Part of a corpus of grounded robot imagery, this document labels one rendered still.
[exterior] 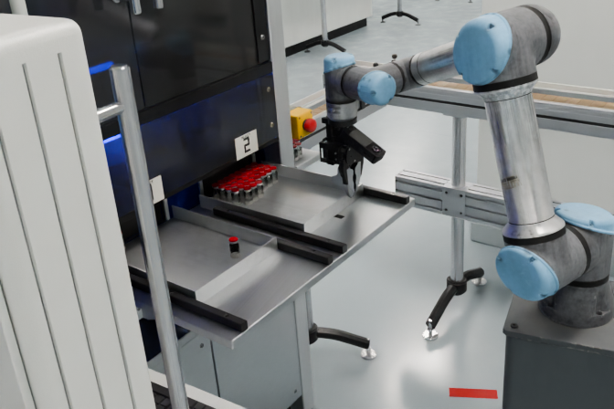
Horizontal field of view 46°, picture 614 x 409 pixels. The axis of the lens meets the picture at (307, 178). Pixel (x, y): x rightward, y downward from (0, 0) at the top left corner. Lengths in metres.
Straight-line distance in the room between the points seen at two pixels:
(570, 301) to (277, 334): 0.98
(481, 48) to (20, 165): 0.81
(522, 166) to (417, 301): 1.74
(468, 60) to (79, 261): 0.77
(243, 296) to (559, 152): 1.93
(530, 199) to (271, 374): 1.16
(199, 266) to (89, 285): 0.75
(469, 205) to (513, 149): 1.37
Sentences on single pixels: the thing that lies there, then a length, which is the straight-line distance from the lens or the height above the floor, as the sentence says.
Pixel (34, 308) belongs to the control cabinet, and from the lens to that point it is 0.85.
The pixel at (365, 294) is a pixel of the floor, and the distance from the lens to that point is 3.07.
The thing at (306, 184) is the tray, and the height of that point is 0.88.
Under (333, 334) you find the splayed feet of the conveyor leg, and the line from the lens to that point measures 2.66.
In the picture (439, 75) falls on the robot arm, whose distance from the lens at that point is 1.62.
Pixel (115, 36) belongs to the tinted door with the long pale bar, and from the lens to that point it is 1.57.
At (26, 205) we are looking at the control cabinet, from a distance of 0.81.
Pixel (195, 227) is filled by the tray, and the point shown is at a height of 0.88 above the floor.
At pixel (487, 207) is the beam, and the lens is 2.66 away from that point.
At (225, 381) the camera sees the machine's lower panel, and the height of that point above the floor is 0.38.
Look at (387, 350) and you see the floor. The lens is 2.77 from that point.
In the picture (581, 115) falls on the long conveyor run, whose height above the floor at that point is 0.91.
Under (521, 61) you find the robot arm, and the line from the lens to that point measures 1.32.
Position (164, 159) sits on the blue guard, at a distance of 1.69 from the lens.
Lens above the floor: 1.69
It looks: 24 degrees down
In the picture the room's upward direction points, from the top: 4 degrees counter-clockwise
